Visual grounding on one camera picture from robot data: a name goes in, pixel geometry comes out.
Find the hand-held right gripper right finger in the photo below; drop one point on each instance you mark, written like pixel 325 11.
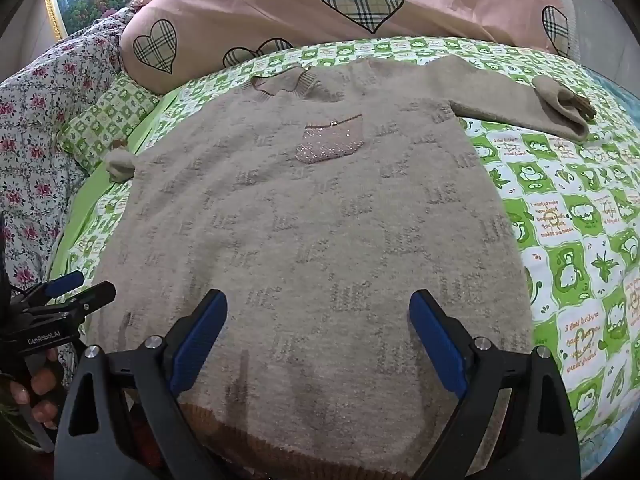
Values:
pixel 435 341

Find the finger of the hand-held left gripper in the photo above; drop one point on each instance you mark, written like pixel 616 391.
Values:
pixel 64 281
pixel 95 294

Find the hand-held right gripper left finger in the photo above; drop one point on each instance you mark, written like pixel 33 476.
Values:
pixel 200 341

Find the beige knit sweater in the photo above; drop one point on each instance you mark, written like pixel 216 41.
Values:
pixel 300 235

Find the person's left hand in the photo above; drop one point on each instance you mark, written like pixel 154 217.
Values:
pixel 42 385

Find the floral patterned blanket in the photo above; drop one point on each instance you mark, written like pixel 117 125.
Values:
pixel 40 135

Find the green checkered bedsheet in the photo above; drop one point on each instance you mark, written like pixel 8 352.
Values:
pixel 575 240

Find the green checkered pillow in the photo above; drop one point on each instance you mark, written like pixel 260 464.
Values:
pixel 110 115

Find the gold framed landscape painting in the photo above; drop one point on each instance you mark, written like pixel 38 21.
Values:
pixel 85 0

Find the pink quilt with plaid hearts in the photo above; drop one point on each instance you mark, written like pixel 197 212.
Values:
pixel 250 10

